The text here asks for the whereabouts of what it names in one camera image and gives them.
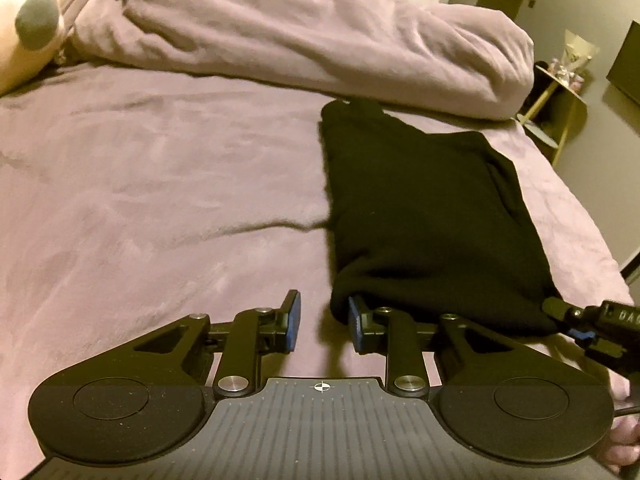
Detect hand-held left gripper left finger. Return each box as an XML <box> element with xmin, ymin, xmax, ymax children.
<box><xmin>135</xmin><ymin>289</ymin><xmax>304</xmax><ymax>402</ymax></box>

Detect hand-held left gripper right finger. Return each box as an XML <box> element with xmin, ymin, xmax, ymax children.
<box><xmin>347</xmin><ymin>294</ymin><xmax>507</xmax><ymax>402</ymax></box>

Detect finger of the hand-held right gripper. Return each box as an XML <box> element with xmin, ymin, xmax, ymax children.
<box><xmin>542</xmin><ymin>296</ymin><xmax>601</xmax><ymax>324</ymax></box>
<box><xmin>567</xmin><ymin>327</ymin><xmax>634</xmax><ymax>377</ymax></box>

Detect black garment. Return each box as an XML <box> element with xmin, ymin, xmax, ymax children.
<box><xmin>319</xmin><ymin>99</ymin><xmax>564</xmax><ymax>338</ymax></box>

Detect person's right hand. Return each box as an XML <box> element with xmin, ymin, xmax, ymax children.
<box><xmin>605</xmin><ymin>417</ymin><xmax>640</xmax><ymax>476</ymax></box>

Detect yellow-legged side table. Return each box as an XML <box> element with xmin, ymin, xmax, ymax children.
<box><xmin>515</xmin><ymin>60</ymin><xmax>589</xmax><ymax>166</ymax></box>

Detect paper-wrapped bouquet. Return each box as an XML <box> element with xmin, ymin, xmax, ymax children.
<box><xmin>549</xmin><ymin>28</ymin><xmax>601</xmax><ymax>87</ymax></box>

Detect bunched purple duvet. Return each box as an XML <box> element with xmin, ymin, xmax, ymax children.
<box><xmin>60</xmin><ymin>0</ymin><xmax>536</xmax><ymax>122</ymax></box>

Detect cream plush toy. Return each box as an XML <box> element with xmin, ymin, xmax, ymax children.
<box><xmin>0</xmin><ymin>0</ymin><xmax>97</xmax><ymax>97</ymax></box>

